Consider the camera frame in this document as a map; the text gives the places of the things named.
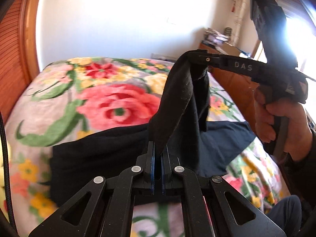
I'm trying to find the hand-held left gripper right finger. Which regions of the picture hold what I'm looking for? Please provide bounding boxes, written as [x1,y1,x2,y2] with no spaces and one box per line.
[160,146,287,237]

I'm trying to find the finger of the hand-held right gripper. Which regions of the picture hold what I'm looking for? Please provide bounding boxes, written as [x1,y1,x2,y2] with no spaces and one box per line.
[185,50,262,77]

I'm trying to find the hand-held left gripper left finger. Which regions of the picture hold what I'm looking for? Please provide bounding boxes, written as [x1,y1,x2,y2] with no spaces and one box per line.
[28,141,156,237]

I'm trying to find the black pants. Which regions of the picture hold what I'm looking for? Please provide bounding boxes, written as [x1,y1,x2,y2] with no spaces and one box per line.
[50,52,257,206]

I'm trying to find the person's right forearm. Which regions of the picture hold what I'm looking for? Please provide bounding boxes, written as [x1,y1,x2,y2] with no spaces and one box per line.
[281,128,316,204]

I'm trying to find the person's right hand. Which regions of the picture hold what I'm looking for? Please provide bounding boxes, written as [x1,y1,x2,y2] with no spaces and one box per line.
[254,89,313,163]

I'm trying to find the wooden framed window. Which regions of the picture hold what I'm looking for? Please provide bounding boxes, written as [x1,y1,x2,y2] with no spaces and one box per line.
[270,0,316,120]

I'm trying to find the stack of newspapers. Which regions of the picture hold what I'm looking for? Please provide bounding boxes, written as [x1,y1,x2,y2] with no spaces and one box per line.
[203,28,232,45]

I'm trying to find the wooden cabinet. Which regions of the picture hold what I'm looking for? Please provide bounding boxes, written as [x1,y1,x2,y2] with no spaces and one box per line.
[198,42,262,125]

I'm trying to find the pale patterned curtain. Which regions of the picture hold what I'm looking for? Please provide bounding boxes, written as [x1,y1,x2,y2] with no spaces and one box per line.
[231,0,250,48]

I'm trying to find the floral blanket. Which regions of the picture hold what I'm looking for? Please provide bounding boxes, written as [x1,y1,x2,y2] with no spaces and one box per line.
[0,57,292,237]

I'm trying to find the person's blue jeans leg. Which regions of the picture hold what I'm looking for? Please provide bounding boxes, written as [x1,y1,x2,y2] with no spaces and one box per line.
[266,195,303,237]

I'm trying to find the wooden slatted headboard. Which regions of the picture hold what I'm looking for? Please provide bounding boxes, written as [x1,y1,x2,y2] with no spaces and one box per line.
[0,0,48,124]

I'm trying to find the black braided cable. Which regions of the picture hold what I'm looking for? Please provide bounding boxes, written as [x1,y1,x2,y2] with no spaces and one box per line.
[0,116,18,233]

